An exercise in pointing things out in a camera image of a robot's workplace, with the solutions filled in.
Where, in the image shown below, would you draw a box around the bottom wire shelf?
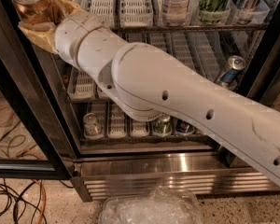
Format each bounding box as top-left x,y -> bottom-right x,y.
80,134 -> 212,146

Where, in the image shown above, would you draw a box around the blue can bottom shelf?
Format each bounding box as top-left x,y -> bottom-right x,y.
175,119 -> 195,135

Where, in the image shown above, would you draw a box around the blue striped tall can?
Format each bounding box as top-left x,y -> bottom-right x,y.
232,0 -> 261,25

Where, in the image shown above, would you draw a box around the green can front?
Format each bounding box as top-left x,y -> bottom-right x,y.
152,114 -> 172,137

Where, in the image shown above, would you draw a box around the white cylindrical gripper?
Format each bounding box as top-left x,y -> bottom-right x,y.
18,0 -> 121,76

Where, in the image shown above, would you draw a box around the black framed glass fridge door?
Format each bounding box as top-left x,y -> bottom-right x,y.
0,47 -> 72,180

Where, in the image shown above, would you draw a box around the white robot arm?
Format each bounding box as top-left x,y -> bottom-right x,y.
18,0 -> 280,187

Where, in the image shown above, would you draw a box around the top wire shelf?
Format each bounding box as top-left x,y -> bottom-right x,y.
111,24 -> 268,34

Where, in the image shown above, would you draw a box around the orange can with black script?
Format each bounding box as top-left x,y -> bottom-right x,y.
13,0 -> 57,24

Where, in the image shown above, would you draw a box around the black and orange floor cables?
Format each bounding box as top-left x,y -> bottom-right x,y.
0,178 -> 74,224

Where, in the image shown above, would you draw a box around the white tall carton bottle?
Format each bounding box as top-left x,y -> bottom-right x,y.
161,0 -> 190,26

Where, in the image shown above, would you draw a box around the green tall can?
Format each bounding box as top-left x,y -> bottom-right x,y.
198,0 -> 229,24

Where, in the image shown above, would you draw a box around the clear plastic bag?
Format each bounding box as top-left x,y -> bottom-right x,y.
98,186 -> 203,224

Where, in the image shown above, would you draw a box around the clear pale can bottom shelf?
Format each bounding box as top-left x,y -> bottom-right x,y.
83,113 -> 102,138

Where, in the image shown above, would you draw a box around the blue silver tilted can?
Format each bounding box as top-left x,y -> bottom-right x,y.
215,55 -> 245,91

